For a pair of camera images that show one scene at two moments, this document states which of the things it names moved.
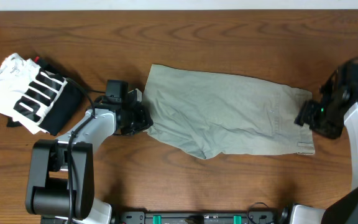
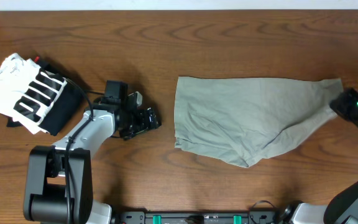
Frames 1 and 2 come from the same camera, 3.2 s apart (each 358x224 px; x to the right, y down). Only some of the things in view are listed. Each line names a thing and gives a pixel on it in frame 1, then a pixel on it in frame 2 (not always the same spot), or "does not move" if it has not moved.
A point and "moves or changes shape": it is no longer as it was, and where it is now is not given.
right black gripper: (306, 117) → (340, 105)
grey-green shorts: (222, 113) moves or changes shape
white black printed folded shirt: (32, 94) does not move
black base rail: (196, 217) does not move
